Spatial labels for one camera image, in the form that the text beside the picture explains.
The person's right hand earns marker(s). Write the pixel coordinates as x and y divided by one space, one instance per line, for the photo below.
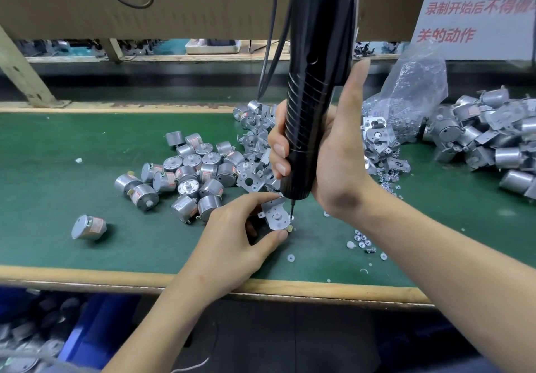
339 159

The person's left hand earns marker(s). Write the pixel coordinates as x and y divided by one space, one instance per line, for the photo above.
226 251

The pile of metal brackets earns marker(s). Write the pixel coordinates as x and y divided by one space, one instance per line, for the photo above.
377 138

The silver metal bracket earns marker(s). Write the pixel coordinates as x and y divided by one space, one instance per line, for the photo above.
272 209

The silver round motor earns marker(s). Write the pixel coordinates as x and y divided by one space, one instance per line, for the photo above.
283 222

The pile of silver motors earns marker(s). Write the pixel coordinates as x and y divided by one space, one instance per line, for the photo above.
184 176

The black electric screwdriver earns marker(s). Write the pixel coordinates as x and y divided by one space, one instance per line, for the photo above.
322 34

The pile of assembled motors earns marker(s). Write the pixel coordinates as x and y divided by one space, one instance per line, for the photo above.
490 130

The heap of grey binned motors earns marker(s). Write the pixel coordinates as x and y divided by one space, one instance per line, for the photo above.
33 335

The person's left forearm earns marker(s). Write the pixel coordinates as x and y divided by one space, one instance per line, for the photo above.
167 331

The person's right forearm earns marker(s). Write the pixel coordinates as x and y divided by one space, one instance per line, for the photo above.
456 293

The scatter of small silver screws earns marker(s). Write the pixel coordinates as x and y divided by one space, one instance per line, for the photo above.
364 241

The small clear plastic bag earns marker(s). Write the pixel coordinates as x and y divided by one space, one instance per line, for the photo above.
410 88

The blue plastic bin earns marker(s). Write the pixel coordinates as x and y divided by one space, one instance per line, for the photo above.
105 327

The green bench mat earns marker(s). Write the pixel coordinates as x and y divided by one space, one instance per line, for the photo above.
33 218

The white paper sign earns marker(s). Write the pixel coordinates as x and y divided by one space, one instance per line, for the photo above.
486 9

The brown back panel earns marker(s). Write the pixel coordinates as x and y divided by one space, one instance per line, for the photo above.
167 0

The slanted wooden post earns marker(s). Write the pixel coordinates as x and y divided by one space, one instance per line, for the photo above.
25 71

